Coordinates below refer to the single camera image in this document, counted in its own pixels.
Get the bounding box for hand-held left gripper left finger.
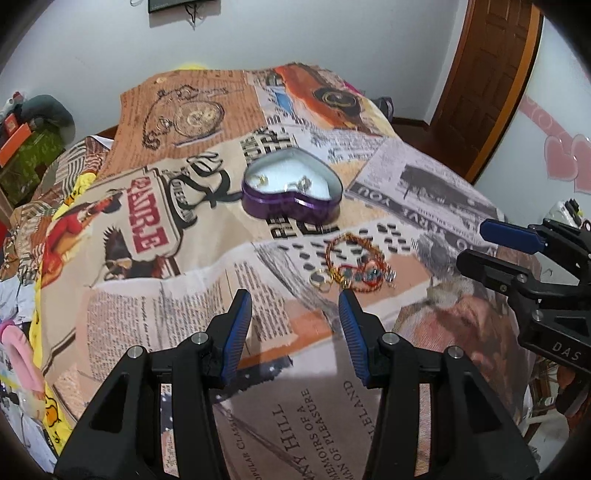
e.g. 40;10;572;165
54;289;253;480

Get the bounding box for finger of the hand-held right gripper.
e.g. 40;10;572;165
456;250;591;342
479;218;591;287

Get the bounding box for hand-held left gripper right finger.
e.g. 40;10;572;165
338;289;541;480

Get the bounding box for red cord bracelet with beads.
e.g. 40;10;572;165
338;262;385;294

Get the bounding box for red and gold braided bracelet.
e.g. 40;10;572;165
324;233;385;278

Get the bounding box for purple heart-shaped tin box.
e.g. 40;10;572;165
241;148;344;221

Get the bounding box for printed newspaper-pattern blanket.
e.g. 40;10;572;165
28;62;534;480

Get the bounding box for wooden door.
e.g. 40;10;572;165
427;0;544;186

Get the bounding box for dark bag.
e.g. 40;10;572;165
373;97;396;124

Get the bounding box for yellow patterned cloth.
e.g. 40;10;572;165
28;170;95;446

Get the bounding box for orange box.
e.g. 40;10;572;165
0;114;34;168

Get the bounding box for pink heart wall stickers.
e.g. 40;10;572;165
517;95;591;195

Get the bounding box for wall-mounted black television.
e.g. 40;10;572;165
148;0;198;14

